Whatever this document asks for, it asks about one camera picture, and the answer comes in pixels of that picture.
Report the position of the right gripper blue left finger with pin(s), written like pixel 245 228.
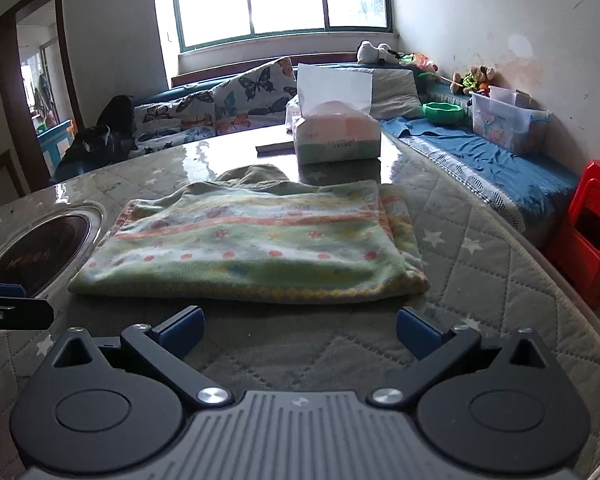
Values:
pixel 158 352

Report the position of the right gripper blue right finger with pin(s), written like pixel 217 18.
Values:
pixel 440 354

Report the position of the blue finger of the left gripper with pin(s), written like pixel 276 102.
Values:
pixel 12 291

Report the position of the green floral patterned garment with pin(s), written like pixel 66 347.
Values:
pixel 254 235

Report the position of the round black induction cooktop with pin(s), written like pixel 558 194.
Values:
pixel 37 258

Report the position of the grey quilted star table cover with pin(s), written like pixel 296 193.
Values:
pixel 481 274

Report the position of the small blue white cabinet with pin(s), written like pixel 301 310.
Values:
pixel 54 142

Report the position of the red plastic stool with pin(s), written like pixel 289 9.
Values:
pixel 576 247

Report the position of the black bag on sofa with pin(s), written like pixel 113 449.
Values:
pixel 104 144

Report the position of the left butterfly print pillow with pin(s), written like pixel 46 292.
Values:
pixel 159 126

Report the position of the butterfly print pillow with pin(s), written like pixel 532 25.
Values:
pixel 159 126
pixel 254 99

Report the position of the blue sofa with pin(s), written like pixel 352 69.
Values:
pixel 526 190

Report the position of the green plastic bowl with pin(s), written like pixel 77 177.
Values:
pixel 443 113

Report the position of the pink tissue pack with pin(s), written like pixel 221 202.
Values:
pixel 335 123

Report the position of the clear plastic storage box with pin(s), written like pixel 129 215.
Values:
pixel 497 118

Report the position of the plain grey pillow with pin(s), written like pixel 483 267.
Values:
pixel 394 94

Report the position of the right butterfly print pillow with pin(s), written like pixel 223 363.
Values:
pixel 254 99

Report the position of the green and brown plush toys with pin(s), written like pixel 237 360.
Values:
pixel 477 79

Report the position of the white and black plush toy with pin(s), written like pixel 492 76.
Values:
pixel 382 54

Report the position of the dark wooden door frame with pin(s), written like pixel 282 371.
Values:
pixel 36 82

